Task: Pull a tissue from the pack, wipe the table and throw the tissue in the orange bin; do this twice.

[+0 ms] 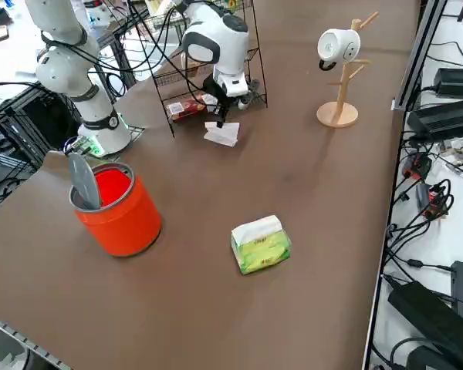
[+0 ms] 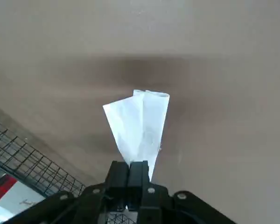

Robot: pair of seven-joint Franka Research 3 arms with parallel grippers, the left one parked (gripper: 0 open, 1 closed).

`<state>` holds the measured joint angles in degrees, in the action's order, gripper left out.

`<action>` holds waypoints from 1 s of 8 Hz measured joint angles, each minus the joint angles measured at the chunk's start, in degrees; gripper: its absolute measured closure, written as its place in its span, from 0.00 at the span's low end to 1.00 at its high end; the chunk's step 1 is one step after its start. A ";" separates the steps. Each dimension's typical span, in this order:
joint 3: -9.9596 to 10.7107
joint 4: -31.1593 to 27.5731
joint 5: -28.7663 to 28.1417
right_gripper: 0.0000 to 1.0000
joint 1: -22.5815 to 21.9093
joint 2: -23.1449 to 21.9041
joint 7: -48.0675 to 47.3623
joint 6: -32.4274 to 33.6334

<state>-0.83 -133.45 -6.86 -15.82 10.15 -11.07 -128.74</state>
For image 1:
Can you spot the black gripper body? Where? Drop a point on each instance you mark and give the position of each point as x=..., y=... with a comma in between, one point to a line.
x=216, y=92

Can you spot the green tissue pack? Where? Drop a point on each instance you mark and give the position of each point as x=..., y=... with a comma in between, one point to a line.
x=266, y=254

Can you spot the orange round bin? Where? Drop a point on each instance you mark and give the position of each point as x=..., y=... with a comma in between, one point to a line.
x=123, y=227

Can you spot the grey bin lid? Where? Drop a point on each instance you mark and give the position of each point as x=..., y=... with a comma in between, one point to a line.
x=83, y=181

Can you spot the red biscuit box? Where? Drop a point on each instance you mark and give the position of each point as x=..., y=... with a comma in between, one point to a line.
x=181, y=109

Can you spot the long white printed box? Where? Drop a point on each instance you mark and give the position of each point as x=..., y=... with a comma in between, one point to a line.
x=158, y=7

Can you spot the wooden mug tree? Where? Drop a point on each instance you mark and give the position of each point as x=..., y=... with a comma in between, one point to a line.
x=337, y=112

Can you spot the white mug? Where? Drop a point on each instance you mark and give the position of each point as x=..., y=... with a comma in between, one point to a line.
x=337, y=44

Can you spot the red black connector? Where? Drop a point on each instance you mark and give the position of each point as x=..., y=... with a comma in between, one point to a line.
x=434, y=200
x=416, y=163

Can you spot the black power supply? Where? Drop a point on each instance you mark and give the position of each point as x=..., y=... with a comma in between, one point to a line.
x=457, y=83
x=443, y=119

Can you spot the large black power adapter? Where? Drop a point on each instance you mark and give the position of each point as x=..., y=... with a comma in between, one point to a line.
x=428, y=316

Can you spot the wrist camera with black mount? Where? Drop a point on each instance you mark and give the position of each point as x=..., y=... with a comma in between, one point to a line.
x=245, y=102

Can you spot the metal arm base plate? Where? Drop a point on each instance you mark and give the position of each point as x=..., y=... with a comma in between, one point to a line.
x=138, y=131

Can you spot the black metal frame cart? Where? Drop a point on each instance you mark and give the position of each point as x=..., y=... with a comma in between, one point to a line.
x=42, y=115

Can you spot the aluminium profile rail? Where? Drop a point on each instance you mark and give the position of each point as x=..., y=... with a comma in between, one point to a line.
x=416, y=50

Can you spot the aluminium table edge rail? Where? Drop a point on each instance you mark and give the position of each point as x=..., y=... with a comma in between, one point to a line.
x=23, y=339

